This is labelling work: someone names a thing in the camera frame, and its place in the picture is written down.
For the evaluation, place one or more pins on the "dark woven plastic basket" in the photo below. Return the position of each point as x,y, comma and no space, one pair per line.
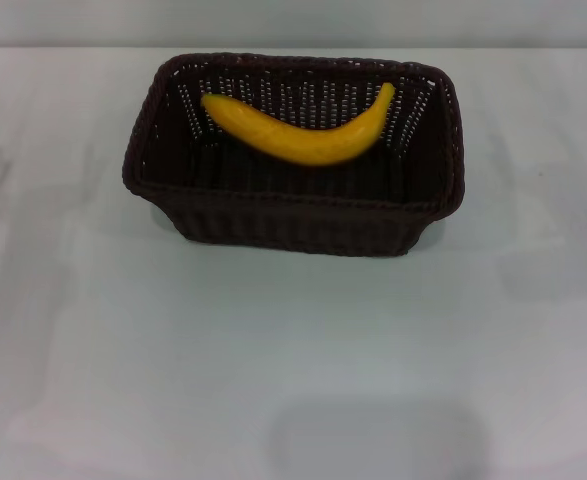
293,225

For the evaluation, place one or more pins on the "yellow banana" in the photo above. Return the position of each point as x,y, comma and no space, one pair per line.
303,140

